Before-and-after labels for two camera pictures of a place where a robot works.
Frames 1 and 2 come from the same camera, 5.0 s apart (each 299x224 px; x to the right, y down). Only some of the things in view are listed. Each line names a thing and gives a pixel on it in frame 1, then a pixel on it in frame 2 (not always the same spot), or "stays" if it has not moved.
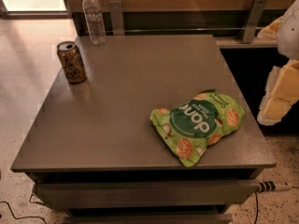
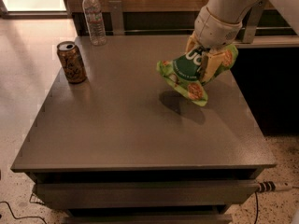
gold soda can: [71, 62] stays
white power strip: [273, 186] stays
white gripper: [290, 32] -> [215, 32]
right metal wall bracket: [255, 18] stays
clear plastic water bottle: [92, 13] stays
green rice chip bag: [190, 128] -> [185, 72]
